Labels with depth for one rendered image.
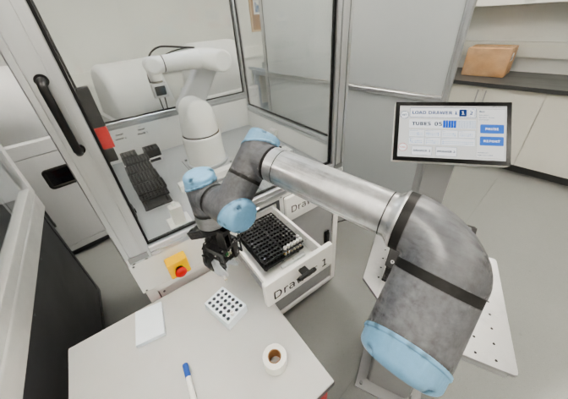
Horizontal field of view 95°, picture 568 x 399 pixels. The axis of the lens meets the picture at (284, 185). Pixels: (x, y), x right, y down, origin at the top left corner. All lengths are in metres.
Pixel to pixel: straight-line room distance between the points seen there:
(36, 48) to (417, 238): 0.81
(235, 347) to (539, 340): 1.76
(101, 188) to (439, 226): 0.81
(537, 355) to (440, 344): 1.76
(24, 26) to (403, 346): 0.87
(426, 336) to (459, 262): 0.10
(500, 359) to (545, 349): 1.13
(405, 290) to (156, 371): 0.80
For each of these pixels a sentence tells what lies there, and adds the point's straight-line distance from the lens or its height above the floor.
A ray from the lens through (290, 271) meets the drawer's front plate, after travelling 0.89.
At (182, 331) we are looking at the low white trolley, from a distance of 1.05.
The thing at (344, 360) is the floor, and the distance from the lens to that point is 1.77.
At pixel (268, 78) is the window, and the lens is 0.98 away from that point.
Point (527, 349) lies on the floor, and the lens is 2.15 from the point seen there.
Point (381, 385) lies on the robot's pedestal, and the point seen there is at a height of 0.03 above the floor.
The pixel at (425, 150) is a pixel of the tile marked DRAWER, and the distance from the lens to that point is 1.49.
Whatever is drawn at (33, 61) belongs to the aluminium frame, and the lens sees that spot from 0.80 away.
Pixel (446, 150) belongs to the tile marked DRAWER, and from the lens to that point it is 1.52.
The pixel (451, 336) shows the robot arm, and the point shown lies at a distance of 0.41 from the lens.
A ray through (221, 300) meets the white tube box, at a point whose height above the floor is 0.80.
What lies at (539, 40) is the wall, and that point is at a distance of 4.15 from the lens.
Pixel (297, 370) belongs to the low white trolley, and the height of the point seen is 0.76.
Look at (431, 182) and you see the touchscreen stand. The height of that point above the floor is 0.78.
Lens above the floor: 1.62
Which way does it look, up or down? 33 degrees down
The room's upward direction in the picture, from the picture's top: 4 degrees counter-clockwise
